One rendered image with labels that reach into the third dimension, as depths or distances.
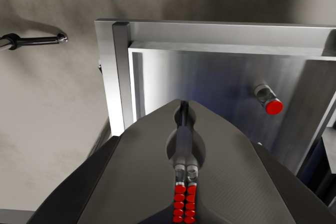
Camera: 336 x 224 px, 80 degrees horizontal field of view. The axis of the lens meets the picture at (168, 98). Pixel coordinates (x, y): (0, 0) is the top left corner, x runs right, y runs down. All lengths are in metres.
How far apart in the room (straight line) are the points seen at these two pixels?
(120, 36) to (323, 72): 0.27
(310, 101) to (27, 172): 2.18
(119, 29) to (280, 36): 0.20
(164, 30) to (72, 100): 1.30
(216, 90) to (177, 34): 0.10
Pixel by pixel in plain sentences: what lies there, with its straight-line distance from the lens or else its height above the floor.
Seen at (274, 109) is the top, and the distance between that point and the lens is 0.29.
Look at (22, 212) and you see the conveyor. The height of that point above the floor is 0.85.
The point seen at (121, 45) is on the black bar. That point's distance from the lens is 0.27.
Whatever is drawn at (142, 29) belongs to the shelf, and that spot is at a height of 0.88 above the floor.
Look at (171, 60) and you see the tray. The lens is 0.28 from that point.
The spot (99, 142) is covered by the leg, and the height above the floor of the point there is 0.52.
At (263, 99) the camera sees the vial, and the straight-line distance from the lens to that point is 0.29.
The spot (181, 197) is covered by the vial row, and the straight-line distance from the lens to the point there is 0.39.
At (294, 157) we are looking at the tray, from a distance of 0.40.
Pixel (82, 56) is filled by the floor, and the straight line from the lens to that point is 1.34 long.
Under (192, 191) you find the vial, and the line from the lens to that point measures 0.38.
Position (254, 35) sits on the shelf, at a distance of 0.29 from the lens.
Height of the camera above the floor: 1.15
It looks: 60 degrees down
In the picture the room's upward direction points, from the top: 174 degrees counter-clockwise
